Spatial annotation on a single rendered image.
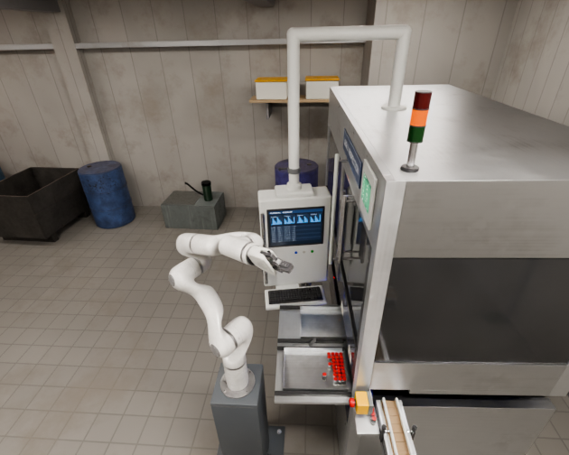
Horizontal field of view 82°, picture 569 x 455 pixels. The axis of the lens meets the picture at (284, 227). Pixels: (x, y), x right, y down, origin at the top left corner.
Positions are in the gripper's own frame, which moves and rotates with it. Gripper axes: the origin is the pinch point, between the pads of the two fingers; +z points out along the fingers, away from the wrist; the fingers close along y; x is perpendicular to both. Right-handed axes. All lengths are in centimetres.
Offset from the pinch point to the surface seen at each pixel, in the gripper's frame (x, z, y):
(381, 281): 19.7, 20.4, -27.0
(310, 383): -18, -16, -94
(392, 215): 31.6, 23.7, -1.4
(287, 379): -23, -27, -91
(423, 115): 53, 28, 22
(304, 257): 56, -70, -103
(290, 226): 61, -74, -73
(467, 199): 46, 42, -4
